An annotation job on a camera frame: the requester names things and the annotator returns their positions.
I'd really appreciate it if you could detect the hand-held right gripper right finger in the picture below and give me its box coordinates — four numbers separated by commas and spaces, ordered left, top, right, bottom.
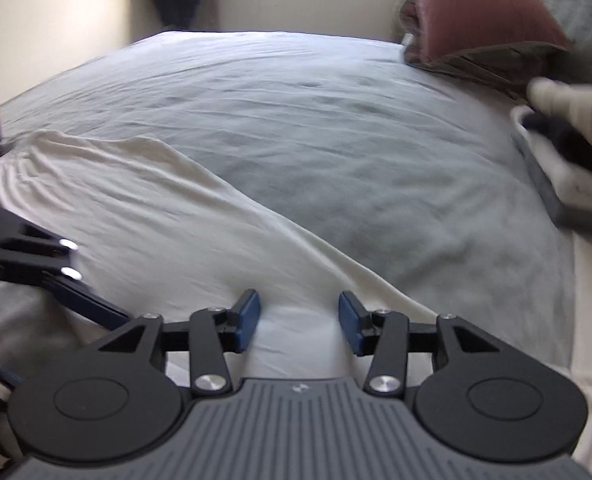
338, 289, 502, 397

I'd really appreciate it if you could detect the white folded cloth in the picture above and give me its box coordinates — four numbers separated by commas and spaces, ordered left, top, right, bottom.
510, 104, 592, 211

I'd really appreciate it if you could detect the bed with grey sheet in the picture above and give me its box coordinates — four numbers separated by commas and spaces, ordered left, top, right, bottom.
0, 30, 576, 396

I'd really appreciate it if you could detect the white garment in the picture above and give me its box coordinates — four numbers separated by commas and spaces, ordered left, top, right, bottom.
0, 129, 441, 391

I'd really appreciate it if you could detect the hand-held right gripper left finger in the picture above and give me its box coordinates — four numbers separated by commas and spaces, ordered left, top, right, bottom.
97, 288, 261, 397

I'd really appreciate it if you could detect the pink pillow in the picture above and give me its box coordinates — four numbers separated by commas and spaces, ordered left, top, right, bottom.
403, 0, 571, 63

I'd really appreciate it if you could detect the grey quilted blanket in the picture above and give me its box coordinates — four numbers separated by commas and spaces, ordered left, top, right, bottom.
528, 0, 592, 91

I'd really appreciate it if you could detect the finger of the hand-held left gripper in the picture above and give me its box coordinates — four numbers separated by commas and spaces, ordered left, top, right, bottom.
0, 254, 133, 333
0, 207, 80, 261

